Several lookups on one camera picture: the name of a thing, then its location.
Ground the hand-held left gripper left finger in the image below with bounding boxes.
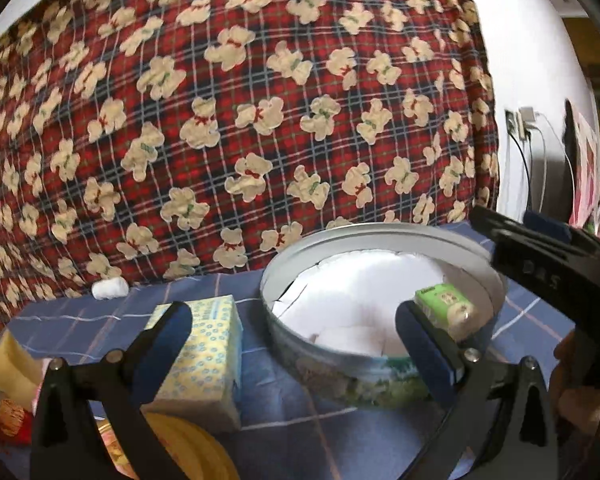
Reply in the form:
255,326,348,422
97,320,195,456
30,301,196,480

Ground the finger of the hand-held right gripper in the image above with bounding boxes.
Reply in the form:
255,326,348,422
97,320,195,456
490,231,582,302
469,205,574,244

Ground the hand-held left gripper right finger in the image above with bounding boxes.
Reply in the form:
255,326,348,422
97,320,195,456
395,301,561,480

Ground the yellow patterned tissue box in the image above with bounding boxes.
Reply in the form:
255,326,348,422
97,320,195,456
150,296,244,433

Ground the green tissue packet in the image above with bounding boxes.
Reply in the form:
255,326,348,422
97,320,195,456
414,282,481,341

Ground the round blue cookie tin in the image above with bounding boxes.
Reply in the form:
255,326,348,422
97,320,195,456
259,222,507,408

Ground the red foil packet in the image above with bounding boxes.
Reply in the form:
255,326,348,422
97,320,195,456
0,395,36,446

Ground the person's right hand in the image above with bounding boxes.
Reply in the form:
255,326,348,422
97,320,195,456
550,332,600,433

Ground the white cotton roll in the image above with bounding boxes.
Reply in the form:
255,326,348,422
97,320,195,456
91,277,130,301

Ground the white paper tin liner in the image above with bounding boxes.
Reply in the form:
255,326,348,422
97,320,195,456
275,251,448,358

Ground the blue plaid bed sheet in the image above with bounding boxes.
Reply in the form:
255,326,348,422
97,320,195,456
0,220,600,480

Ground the wooden door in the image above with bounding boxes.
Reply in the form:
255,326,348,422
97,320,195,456
565,15,600,91

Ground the red plaid bear-print blanket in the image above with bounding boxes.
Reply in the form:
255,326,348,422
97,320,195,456
0,0,503,331

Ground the white cable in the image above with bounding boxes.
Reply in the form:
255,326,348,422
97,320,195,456
532,112,551,201

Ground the black cable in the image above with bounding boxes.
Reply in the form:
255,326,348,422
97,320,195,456
507,127,533,211

